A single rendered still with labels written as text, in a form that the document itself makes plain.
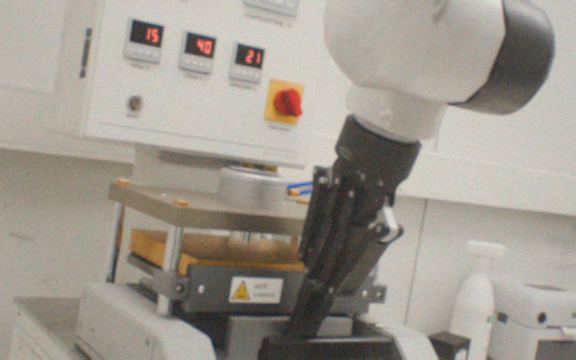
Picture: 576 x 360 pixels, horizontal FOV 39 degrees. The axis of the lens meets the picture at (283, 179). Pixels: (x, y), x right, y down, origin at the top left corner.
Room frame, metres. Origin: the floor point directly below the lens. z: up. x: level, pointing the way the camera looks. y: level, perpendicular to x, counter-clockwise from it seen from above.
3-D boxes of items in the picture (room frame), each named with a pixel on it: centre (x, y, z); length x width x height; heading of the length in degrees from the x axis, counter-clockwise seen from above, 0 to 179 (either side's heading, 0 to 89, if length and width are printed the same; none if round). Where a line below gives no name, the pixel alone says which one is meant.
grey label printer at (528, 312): (1.74, -0.56, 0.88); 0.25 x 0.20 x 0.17; 32
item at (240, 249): (0.92, 0.03, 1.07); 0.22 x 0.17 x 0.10; 124
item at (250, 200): (0.96, 0.03, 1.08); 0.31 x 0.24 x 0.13; 124
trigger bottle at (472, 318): (1.64, -0.43, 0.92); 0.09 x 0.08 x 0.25; 86
